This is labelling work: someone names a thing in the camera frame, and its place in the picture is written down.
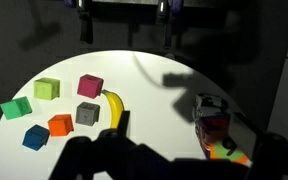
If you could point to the lime green block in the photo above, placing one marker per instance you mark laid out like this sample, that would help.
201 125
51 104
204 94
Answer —
46 88

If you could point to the left black table clamp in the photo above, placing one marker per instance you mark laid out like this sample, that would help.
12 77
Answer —
84 13

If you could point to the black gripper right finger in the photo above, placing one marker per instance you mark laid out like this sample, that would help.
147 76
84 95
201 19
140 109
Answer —
267 151

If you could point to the grey block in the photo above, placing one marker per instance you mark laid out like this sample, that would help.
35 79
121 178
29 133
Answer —
87 113

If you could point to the magenta block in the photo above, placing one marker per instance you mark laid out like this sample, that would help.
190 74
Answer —
90 86

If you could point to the yellow banana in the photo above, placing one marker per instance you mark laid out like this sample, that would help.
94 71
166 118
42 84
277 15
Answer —
116 107

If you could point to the blue block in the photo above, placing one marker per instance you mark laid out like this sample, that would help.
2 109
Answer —
36 137

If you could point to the black table clamp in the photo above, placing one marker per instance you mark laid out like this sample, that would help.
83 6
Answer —
84 13
167 10

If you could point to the right black table clamp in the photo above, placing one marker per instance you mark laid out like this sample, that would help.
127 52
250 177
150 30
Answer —
167 10

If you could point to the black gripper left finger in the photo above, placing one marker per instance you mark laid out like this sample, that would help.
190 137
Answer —
111 152

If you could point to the orange block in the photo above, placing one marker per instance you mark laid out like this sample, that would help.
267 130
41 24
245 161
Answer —
60 125

